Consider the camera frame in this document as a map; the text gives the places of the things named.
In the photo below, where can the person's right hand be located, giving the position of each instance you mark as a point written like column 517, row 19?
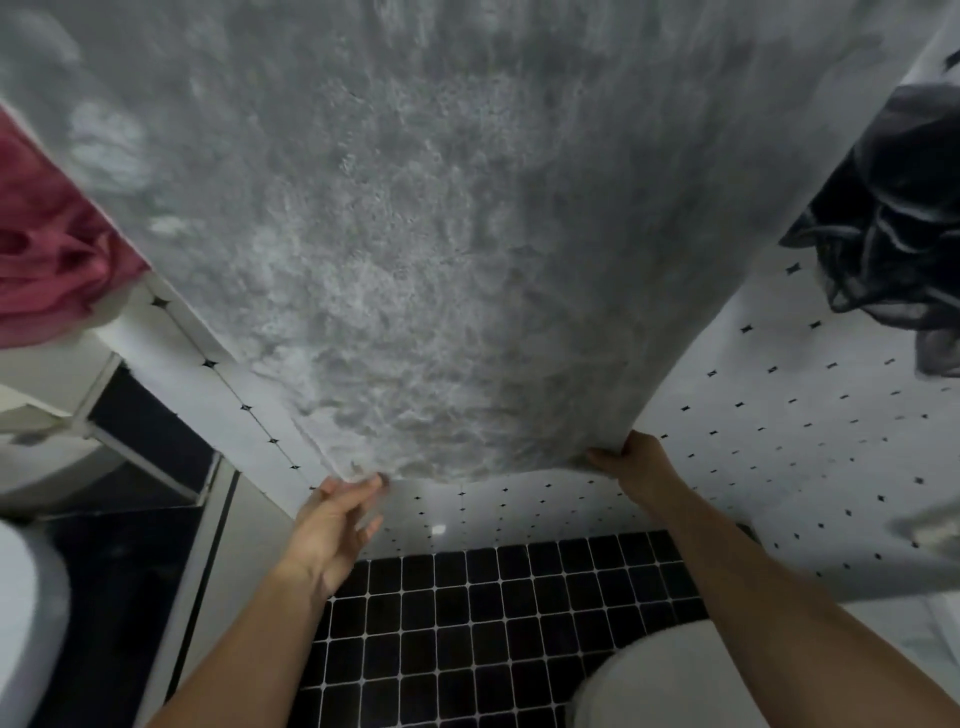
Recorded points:
column 637, row 465

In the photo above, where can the white sink basin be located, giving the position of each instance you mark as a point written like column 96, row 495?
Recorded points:
column 30, row 615

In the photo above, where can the person's left forearm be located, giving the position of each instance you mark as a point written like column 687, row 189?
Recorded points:
column 247, row 652

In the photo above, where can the black white vanity cabinet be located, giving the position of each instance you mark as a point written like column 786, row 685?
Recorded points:
column 150, row 525

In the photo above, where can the person's right forearm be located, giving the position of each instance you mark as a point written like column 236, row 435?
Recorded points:
column 787, row 622

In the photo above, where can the pink bath loofah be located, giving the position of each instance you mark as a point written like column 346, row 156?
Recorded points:
column 52, row 255

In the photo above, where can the black gray bath loofah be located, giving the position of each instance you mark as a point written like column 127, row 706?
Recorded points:
column 892, row 225

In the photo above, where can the gray towel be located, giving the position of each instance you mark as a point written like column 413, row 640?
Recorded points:
column 450, row 225

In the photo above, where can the white shelf cabinet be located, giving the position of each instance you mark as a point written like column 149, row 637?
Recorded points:
column 45, row 375

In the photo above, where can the white toilet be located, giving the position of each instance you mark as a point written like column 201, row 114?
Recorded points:
column 660, row 682

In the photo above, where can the person's left hand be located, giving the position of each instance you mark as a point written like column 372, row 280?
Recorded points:
column 330, row 532

